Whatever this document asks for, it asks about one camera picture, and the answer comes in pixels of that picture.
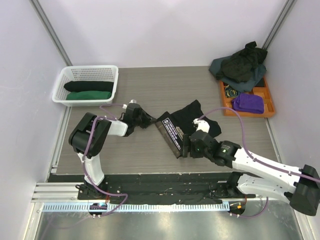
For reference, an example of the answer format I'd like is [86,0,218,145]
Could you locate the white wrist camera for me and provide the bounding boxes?
[193,118,210,133]
[122,99,137,109]

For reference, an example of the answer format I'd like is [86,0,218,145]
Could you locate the left aluminium corner post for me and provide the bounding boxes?
[29,0,73,66]

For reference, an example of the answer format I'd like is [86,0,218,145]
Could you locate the white slotted cable duct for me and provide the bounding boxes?
[42,201,230,213]

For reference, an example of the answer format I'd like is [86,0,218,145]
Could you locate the black t shirt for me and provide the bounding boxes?
[155,99,222,158]
[63,81,114,92]

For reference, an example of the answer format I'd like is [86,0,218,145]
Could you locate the white plastic basket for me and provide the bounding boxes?
[51,65,119,107]

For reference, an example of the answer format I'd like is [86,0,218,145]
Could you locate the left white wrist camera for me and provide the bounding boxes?
[122,99,137,109]

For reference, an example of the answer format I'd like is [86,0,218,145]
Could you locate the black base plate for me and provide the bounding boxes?
[47,171,258,206]

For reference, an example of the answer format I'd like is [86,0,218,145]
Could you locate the orange compartment tray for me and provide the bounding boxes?
[218,77,276,118]

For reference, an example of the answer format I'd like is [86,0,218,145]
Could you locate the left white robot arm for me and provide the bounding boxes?
[68,102,156,200]

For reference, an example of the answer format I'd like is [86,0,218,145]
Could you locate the dark green crumpled shirt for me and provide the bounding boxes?
[215,41,268,83]

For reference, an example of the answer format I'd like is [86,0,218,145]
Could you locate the blue yellow patterned cloth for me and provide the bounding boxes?
[224,85,240,99]

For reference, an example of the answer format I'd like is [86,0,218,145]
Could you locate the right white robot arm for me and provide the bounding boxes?
[180,130,320,217]

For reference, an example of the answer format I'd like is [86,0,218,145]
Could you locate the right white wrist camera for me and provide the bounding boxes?
[193,118,210,133]

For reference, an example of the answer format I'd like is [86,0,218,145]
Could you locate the aluminium corner post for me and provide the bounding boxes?
[262,0,297,51]
[29,0,73,66]

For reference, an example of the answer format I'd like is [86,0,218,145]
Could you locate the right aluminium corner post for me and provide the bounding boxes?
[262,0,297,51]

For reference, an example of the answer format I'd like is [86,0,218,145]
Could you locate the rolled green t shirt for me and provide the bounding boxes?
[66,91,112,101]

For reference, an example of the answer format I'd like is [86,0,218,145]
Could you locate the rolled black t shirt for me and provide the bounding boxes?
[63,81,114,92]

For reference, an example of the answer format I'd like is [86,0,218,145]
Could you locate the purple folded cloth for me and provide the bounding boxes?
[231,93,265,114]

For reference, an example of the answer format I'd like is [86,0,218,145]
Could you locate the grey blue shirt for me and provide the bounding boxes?
[209,56,267,93]

